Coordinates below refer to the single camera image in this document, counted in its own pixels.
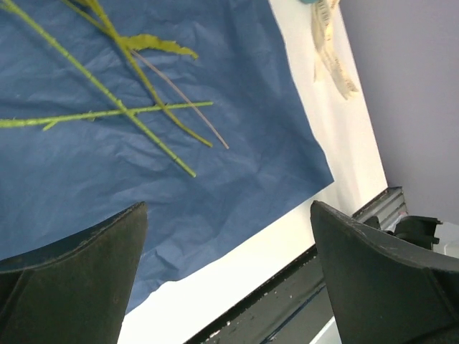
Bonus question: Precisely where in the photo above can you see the blue wrapping paper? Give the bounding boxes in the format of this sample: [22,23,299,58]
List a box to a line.
[1,1,333,310]

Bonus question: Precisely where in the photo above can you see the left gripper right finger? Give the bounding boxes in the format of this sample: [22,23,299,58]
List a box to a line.
[311,201,458,343]

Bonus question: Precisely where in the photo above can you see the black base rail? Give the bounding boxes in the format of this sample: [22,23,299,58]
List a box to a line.
[187,246,333,343]

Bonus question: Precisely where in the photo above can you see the cream printed ribbon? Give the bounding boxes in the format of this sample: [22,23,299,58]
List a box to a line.
[311,0,359,100]

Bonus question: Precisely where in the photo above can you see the artificial flower bunch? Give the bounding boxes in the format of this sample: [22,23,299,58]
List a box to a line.
[1,1,229,179]

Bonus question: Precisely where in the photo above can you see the aluminium frame rails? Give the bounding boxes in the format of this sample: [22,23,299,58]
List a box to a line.
[352,186,408,231]

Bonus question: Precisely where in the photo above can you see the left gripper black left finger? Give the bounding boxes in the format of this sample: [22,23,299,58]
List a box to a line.
[1,202,148,344]

